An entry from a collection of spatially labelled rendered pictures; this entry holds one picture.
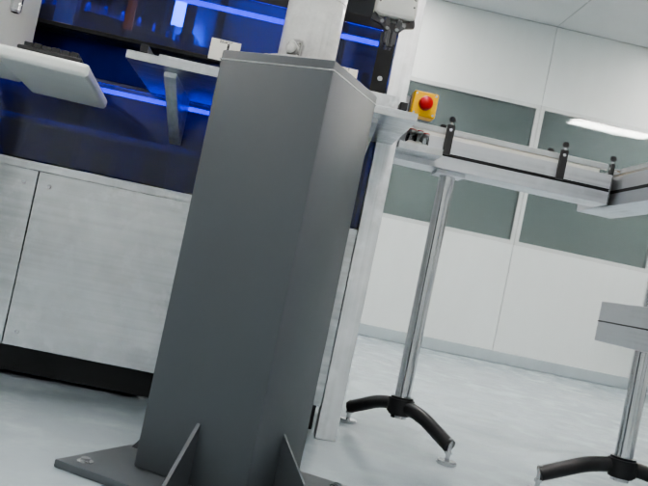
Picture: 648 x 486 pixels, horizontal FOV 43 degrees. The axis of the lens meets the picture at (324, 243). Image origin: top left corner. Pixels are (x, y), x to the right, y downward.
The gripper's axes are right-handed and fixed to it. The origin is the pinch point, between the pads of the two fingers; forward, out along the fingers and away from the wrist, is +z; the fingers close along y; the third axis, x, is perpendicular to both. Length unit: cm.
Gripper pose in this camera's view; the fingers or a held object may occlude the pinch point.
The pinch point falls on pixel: (389, 40)
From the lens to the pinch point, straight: 203.9
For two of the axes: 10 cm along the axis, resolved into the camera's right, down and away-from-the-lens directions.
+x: 0.7, -0.2, -10.0
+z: -2.0, 9.8, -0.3
